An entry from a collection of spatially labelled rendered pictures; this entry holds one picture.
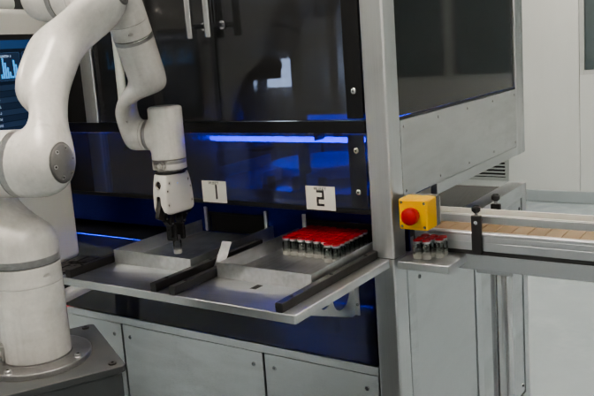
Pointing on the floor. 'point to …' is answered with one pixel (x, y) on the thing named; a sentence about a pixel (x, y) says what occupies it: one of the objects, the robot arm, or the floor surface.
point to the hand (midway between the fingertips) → (176, 231)
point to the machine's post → (384, 166)
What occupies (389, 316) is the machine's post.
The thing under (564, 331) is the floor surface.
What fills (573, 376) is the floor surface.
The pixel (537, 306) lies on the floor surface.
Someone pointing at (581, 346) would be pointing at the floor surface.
